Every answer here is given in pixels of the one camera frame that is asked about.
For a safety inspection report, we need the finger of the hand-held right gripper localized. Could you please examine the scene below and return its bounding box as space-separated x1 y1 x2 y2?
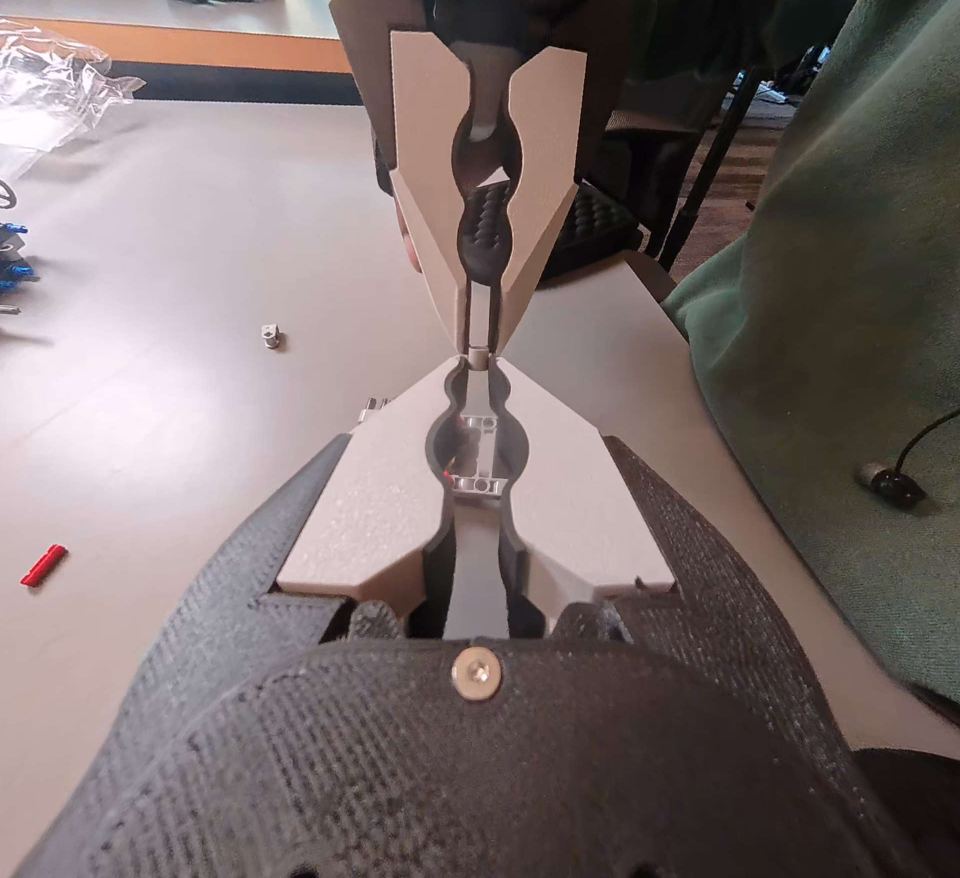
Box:
489 45 589 354
388 29 475 356

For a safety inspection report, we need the black lego car chassis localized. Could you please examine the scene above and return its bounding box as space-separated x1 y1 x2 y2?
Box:
0 176 40 317

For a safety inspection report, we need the red lego pin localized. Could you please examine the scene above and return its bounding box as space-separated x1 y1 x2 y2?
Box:
20 544 69 587

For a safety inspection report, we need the small grey lego differential assembly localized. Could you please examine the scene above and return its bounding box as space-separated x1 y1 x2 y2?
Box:
358 398 505 498

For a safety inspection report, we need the clear plastic bag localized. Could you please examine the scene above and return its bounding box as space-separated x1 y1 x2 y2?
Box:
0 19 147 152

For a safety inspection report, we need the person's green sweatshirt torso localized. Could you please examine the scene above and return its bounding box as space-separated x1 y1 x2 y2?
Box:
661 0 960 707

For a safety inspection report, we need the person's right hand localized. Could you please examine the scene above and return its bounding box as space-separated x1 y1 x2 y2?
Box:
393 205 425 273

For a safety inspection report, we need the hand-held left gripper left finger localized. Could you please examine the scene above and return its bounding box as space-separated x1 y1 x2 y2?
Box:
276 355 470 614

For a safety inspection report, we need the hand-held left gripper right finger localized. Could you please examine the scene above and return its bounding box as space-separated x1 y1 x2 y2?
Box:
489 357 678 614

